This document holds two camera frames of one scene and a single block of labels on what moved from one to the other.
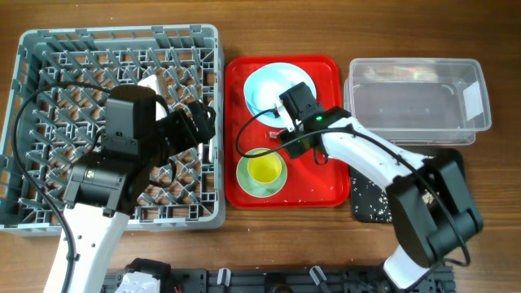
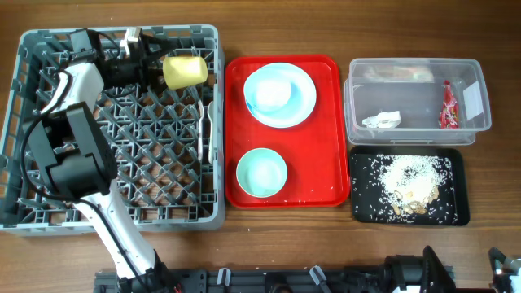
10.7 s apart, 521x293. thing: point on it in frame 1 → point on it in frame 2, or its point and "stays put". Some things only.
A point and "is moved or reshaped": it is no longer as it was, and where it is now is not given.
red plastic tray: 264,97 stays put
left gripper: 188,137 → 142,62
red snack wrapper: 273,134 → 448,117
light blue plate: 264,84 stays put
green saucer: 259,190 stays put
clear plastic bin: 410,101 stays put
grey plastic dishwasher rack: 61,80 stays put
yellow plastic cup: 264,168 → 182,71
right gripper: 288,139 → 496,256
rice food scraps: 369,200 is moved or reshaped
